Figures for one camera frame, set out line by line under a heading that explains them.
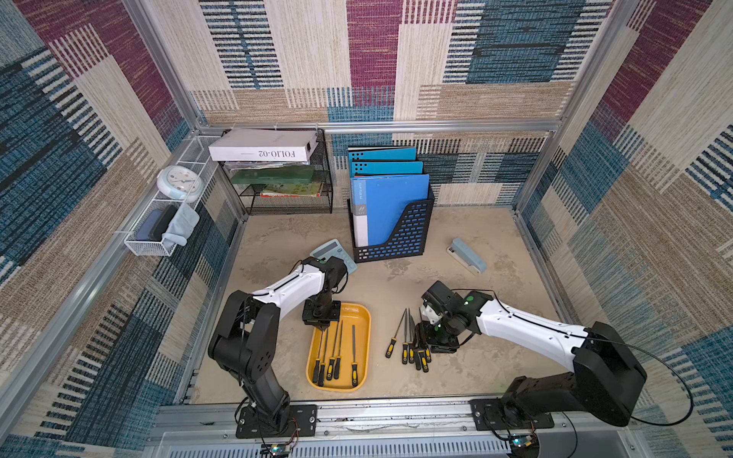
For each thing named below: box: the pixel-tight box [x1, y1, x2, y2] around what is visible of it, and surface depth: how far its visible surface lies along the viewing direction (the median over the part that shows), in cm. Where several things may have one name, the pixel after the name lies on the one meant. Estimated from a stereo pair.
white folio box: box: [208, 129, 319, 163], surface depth 81 cm
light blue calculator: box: [310, 238, 358, 275], surface depth 107 cm
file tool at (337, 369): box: [334, 319, 344, 380], surface depth 83 cm
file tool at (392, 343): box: [384, 308, 408, 359], surface depth 87 cm
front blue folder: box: [350, 174, 431, 249], surface depth 93 cm
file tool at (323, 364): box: [318, 328, 329, 387], surface depth 81 cm
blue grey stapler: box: [446, 237, 488, 274], surface depth 103 cm
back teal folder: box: [347, 146, 418, 164], surface depth 101 cm
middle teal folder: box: [351, 161, 424, 176], surface depth 96 cm
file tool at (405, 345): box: [401, 308, 409, 366], surface depth 86 cm
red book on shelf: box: [259, 182, 324, 198], surface depth 102 cm
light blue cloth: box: [161, 201, 201, 251], surface depth 70 cm
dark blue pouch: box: [135, 204, 179, 242], surface depth 67 cm
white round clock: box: [156, 165, 204, 204], surface depth 75 cm
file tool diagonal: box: [326, 321, 338, 381], surface depth 83 cm
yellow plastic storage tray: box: [304, 302, 372, 392], surface depth 85 cm
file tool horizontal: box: [313, 329, 324, 384], surface depth 79 cm
